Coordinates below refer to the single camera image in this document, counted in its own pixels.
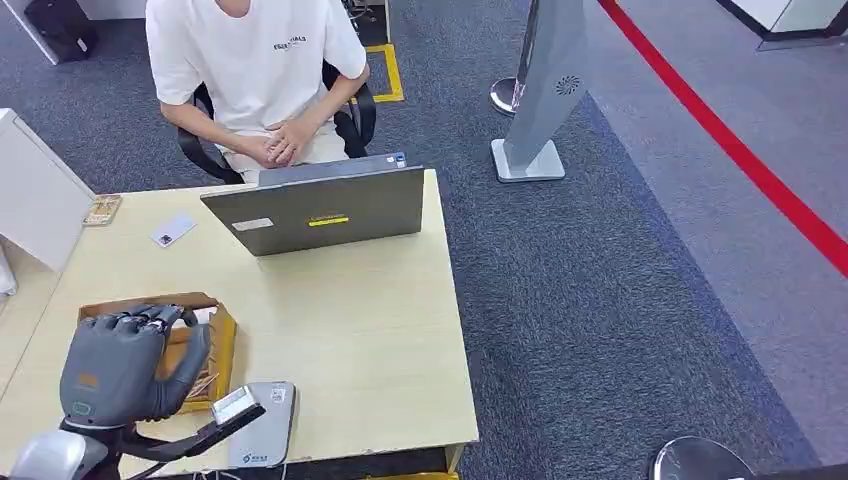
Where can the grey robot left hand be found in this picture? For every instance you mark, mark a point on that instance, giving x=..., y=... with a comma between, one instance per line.
x=112, y=371

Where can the person's right hand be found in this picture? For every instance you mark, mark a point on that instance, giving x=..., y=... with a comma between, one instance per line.
x=262, y=152

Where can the person's left hand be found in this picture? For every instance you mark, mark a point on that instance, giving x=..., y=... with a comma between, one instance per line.
x=295, y=139

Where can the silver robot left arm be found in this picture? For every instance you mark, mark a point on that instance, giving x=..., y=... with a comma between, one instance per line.
x=53, y=457

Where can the black office chair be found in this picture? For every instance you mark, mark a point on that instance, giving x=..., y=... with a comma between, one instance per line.
x=354, y=126

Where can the grey laptop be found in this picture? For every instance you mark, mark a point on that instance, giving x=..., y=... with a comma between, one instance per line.
x=318, y=212

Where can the seated person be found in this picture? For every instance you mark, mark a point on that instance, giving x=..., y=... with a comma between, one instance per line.
x=258, y=66

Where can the patterned card stack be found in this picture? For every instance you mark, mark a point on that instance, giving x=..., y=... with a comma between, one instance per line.
x=202, y=389

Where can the white card stack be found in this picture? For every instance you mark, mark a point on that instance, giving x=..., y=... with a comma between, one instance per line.
x=206, y=314

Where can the wooden card box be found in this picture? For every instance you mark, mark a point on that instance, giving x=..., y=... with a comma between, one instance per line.
x=225, y=344

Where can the white smartphone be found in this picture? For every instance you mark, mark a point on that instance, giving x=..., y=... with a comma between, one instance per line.
x=173, y=230

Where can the chair wheel base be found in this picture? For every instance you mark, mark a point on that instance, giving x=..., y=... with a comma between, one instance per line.
x=361, y=8

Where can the grey card reader device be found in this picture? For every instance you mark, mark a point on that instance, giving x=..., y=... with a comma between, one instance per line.
x=272, y=430

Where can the white cabinet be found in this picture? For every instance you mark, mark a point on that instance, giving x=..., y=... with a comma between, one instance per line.
x=36, y=192

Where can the black box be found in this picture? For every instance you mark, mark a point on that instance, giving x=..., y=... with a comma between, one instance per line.
x=60, y=26

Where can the grey kiosk stand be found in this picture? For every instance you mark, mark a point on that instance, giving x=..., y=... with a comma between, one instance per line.
x=546, y=86

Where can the red barrier belt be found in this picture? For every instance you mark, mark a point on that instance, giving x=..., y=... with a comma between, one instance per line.
x=729, y=144

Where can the white counter with dark base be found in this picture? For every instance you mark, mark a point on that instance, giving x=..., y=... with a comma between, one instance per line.
x=795, y=14

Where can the round chrome stanchion base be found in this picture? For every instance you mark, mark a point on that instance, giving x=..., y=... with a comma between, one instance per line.
x=699, y=460

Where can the yellow floor tape frame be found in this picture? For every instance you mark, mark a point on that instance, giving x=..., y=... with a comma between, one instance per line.
x=394, y=73

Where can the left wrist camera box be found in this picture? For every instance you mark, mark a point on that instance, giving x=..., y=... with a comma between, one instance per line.
x=233, y=404

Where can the chrome stanchion post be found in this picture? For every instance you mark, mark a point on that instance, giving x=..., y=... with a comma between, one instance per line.
x=507, y=94

